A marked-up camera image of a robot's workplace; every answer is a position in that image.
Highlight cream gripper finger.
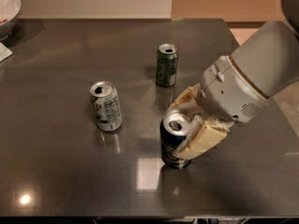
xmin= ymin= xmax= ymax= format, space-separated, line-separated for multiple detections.
xmin=172 ymin=115 xmax=235 ymax=167
xmin=168 ymin=84 xmax=205 ymax=114

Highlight blue pepsi can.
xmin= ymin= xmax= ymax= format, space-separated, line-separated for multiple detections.
xmin=160 ymin=109 xmax=192 ymax=169

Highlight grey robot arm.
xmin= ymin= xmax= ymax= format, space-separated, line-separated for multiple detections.
xmin=168 ymin=0 xmax=299 ymax=165

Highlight white and green soda can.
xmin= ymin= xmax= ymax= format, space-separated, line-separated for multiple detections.
xmin=90 ymin=81 xmax=122 ymax=132

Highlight white paper sheet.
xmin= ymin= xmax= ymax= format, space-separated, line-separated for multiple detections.
xmin=0 ymin=42 xmax=13 ymax=63

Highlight white bowl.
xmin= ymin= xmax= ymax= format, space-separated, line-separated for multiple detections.
xmin=0 ymin=0 xmax=21 ymax=40

